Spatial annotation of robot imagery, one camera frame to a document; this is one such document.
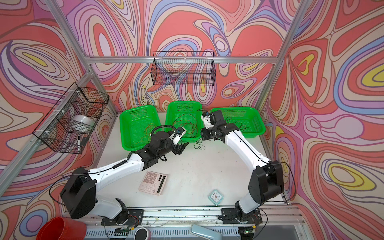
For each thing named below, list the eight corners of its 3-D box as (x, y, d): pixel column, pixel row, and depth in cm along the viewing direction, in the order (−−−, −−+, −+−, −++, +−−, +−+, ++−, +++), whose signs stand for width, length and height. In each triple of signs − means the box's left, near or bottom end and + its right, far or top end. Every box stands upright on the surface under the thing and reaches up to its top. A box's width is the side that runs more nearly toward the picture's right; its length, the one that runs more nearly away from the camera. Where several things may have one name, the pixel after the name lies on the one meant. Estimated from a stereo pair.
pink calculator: (139, 189, 83) (137, 188, 81) (148, 170, 90) (147, 168, 88) (159, 196, 81) (158, 194, 79) (167, 175, 88) (167, 174, 86)
